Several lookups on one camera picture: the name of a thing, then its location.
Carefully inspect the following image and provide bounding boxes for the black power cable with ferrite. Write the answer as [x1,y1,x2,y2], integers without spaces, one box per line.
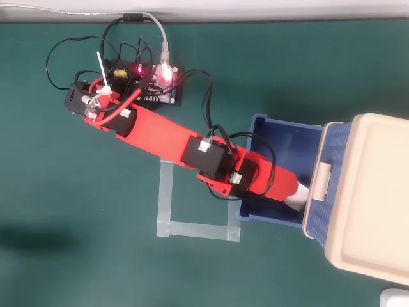
[100,12,154,74]

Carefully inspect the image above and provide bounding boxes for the grey USB cable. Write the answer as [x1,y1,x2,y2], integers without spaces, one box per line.
[0,3,171,65]

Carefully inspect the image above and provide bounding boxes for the black gripper servo cable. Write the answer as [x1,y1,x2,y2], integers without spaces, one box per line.
[223,130,277,196]

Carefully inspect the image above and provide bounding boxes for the gripper with servo motor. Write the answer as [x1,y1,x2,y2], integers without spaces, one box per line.
[228,150,300,202]

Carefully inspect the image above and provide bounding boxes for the black arm servo cable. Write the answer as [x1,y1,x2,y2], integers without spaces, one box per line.
[150,68,228,141]

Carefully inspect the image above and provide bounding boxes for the red wire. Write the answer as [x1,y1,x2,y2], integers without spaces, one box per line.
[89,79,145,126]

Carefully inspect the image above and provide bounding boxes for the white zip tie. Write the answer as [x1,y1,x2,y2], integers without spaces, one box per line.
[95,51,113,98]

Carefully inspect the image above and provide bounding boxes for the white object at edge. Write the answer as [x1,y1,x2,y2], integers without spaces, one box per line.
[380,288,409,307]

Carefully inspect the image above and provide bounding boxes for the black controller board with LEDs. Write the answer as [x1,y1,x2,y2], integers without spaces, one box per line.
[107,60,185,108]

